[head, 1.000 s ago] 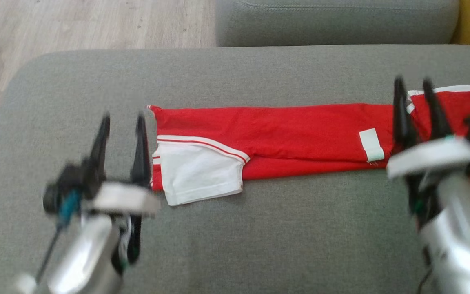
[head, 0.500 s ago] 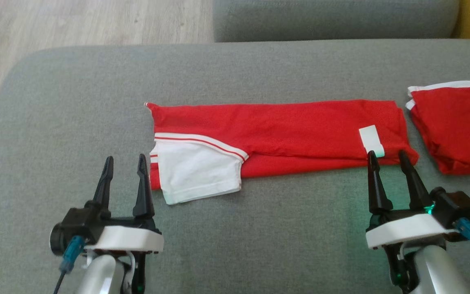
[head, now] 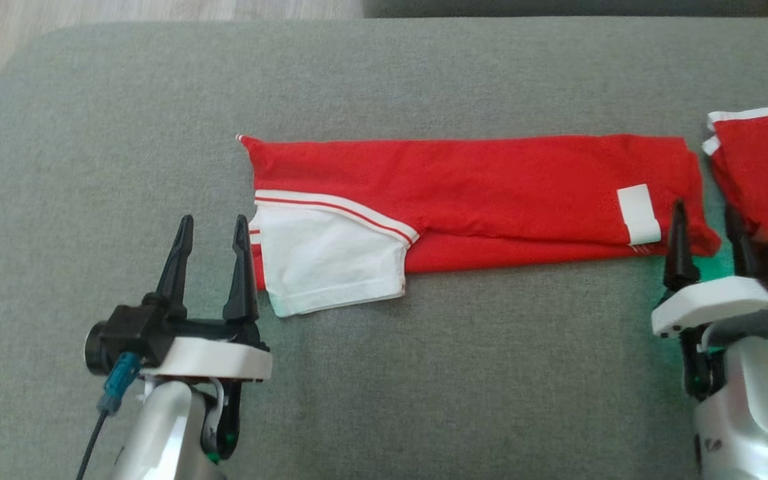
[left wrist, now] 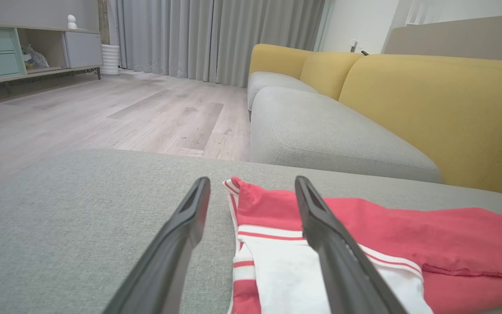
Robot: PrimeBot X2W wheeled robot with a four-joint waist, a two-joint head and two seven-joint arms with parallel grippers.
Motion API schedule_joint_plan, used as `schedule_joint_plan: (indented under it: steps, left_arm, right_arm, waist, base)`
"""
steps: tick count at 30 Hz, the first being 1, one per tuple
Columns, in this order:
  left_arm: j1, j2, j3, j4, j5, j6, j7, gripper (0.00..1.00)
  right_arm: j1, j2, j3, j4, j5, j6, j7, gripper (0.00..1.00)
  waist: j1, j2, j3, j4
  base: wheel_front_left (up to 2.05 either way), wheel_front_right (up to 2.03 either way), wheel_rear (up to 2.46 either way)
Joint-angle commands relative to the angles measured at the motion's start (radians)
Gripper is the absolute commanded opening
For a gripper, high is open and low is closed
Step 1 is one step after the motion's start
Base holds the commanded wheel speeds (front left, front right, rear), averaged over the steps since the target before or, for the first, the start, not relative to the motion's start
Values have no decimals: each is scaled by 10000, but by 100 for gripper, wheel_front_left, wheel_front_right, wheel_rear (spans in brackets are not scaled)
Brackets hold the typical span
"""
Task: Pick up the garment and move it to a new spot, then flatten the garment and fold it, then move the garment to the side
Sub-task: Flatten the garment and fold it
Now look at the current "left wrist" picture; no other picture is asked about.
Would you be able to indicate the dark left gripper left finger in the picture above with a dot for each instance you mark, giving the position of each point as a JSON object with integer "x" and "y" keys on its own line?
{"x": 177, "y": 253}

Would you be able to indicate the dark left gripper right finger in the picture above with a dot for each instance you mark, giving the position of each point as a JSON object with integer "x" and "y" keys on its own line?
{"x": 338, "y": 261}

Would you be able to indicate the red jersey white sleeves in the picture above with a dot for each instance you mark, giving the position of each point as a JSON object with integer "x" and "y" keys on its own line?
{"x": 408, "y": 235}

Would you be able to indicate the grey sofa seat cushion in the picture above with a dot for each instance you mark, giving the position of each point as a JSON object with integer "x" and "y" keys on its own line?
{"x": 273, "y": 80}
{"x": 320, "y": 131}

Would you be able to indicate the yellow sofa back cushion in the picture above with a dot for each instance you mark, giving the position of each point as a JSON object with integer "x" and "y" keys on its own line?
{"x": 451, "y": 113}
{"x": 327, "y": 72}
{"x": 277, "y": 59}

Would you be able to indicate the white ribbed vase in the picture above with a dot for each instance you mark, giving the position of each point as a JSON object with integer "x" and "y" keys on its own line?
{"x": 110, "y": 61}

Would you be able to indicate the grey pleated curtain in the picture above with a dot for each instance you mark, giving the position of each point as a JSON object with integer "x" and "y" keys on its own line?
{"x": 216, "y": 39}

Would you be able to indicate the grey plush toy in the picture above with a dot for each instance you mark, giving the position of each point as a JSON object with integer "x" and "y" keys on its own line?
{"x": 35, "y": 56}

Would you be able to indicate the beige partition panel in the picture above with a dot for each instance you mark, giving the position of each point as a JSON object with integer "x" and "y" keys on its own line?
{"x": 460, "y": 39}

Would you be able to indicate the small white figurine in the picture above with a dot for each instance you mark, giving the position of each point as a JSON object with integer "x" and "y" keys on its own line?
{"x": 72, "y": 22}

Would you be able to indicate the white wall plug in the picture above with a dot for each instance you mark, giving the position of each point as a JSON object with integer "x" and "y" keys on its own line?
{"x": 354, "y": 45}

